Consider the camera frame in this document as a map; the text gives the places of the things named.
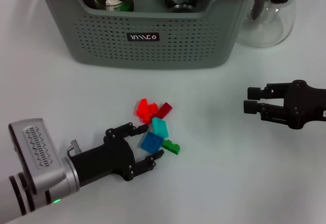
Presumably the glass carafe black lid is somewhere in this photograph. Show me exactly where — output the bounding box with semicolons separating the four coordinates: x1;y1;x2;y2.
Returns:
236;0;301;48

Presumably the silver left gripper cable connector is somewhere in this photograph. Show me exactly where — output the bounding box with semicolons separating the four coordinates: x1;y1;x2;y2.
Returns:
67;139;83;156

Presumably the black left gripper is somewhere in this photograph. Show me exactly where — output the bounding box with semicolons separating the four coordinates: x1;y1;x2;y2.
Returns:
69;122;165;185

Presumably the blue square building plate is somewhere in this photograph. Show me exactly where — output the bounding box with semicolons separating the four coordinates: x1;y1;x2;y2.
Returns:
139;131;164;155

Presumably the bright red building brick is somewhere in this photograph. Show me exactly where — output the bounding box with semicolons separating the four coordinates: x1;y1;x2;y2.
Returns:
135;98;158;123

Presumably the dark red building brick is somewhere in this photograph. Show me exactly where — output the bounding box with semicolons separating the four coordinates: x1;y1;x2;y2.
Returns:
154;102;173;120

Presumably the white two-stud building plate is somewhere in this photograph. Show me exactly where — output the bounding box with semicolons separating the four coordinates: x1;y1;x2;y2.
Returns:
104;0;123;11

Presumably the teal building brick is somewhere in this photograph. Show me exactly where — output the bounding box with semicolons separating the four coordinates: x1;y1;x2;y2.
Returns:
151;117;170;138

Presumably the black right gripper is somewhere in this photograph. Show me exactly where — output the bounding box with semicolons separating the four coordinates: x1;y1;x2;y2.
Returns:
243;79;326;130

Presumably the grey-green perforated storage bin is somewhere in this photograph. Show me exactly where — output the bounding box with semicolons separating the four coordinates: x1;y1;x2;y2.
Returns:
35;0;265;70

